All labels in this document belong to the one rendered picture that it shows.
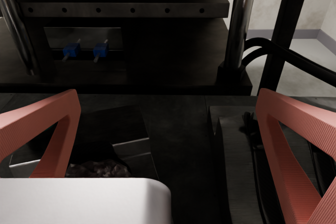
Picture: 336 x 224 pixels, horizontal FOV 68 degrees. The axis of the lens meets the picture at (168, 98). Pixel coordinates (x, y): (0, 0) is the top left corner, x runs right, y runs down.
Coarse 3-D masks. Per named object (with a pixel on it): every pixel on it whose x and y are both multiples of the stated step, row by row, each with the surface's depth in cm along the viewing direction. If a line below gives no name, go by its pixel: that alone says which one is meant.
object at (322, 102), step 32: (0, 96) 80; (32, 96) 80; (96, 96) 80; (128, 96) 80; (160, 96) 80; (192, 96) 80; (224, 96) 80; (256, 96) 80; (288, 96) 80; (160, 128) 68; (192, 128) 68; (160, 160) 59; (192, 160) 59; (192, 192) 53
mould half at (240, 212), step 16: (208, 112) 67; (224, 112) 64; (240, 112) 64; (208, 128) 66; (224, 128) 49; (240, 128) 49; (288, 128) 49; (224, 144) 46; (240, 144) 46; (304, 144) 46; (224, 160) 45; (240, 160) 45; (304, 160) 45; (224, 176) 45; (240, 176) 44; (224, 192) 45; (240, 192) 43; (224, 208) 45; (240, 208) 41; (256, 208) 41
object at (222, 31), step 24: (0, 24) 136; (144, 24) 136; (168, 24) 135; (192, 24) 135; (216, 24) 135; (0, 48) 112; (48, 48) 112; (144, 48) 112; (168, 48) 112; (192, 48) 111; (216, 48) 111; (0, 72) 95; (24, 72) 95; (48, 72) 95; (72, 72) 95; (96, 72) 95; (120, 72) 95; (144, 72) 95; (168, 72) 95; (192, 72) 95; (216, 72) 95
